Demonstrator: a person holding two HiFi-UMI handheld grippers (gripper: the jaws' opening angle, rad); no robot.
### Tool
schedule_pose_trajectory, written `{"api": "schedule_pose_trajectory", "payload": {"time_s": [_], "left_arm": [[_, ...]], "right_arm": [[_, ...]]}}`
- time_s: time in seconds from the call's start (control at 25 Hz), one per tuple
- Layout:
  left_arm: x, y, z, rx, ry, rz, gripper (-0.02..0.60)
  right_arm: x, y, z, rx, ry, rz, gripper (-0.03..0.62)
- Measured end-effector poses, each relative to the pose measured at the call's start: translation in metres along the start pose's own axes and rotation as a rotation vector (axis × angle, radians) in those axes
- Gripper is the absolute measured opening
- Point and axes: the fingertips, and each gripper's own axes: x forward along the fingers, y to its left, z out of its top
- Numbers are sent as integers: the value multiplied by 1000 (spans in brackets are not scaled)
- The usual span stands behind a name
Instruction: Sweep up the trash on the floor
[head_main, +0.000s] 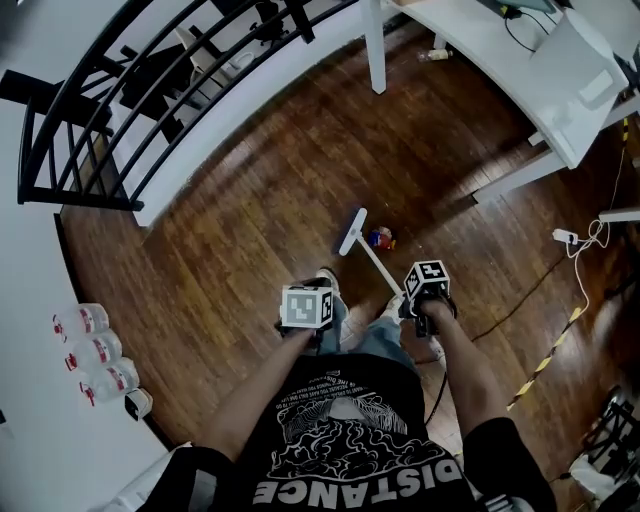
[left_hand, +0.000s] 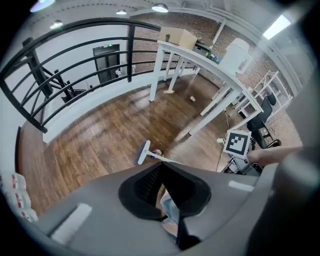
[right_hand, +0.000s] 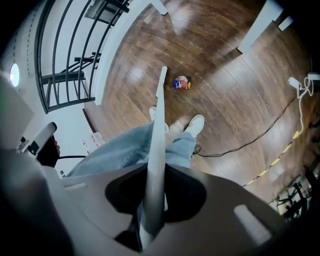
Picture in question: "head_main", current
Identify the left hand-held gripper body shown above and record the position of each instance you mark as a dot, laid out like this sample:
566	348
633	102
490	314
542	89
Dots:
307	307

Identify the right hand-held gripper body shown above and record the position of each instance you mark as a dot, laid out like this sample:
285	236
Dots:
425	280

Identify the white broom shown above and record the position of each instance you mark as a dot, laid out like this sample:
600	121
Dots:
352	232

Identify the blue and white wrapper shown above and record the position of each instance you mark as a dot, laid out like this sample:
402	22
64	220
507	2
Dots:
375	236

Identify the person's right forearm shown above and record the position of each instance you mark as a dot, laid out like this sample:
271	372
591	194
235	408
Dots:
465	375

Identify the person's left forearm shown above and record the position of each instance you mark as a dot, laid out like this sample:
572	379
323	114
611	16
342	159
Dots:
265	385

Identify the person's blue jeans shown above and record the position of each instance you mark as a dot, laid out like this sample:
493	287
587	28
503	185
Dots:
382	340

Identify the yellow black striped tape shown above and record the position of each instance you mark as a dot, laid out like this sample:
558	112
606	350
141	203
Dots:
545	357

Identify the white power strip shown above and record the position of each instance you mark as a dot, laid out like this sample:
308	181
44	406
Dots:
565	235

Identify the person's black printed t-shirt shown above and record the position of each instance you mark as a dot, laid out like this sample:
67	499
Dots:
345	450

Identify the small white black bin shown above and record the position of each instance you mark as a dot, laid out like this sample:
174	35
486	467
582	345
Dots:
137	402

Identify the small white table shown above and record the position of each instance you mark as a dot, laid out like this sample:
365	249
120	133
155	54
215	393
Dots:
620	215

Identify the clear water jug red cap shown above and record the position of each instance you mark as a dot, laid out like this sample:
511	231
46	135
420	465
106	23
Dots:
95	352
82	320
110	382

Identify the small drink bottle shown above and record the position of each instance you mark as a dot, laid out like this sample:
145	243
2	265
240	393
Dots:
435	55

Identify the long white table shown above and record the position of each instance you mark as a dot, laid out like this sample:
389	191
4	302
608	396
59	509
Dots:
500	65

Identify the white low cabinet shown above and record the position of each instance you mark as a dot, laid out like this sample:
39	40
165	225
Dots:
137	492

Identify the white flat box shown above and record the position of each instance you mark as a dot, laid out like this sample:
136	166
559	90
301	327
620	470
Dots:
575	75

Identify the beige chair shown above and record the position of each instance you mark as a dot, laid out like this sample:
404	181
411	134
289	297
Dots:
200	55

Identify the black swivel chair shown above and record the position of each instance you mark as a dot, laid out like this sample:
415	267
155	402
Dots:
270	25

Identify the black metal railing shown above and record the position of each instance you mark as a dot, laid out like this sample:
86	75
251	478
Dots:
302	20

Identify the green flat device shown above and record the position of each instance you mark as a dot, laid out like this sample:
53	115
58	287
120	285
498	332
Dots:
525	5

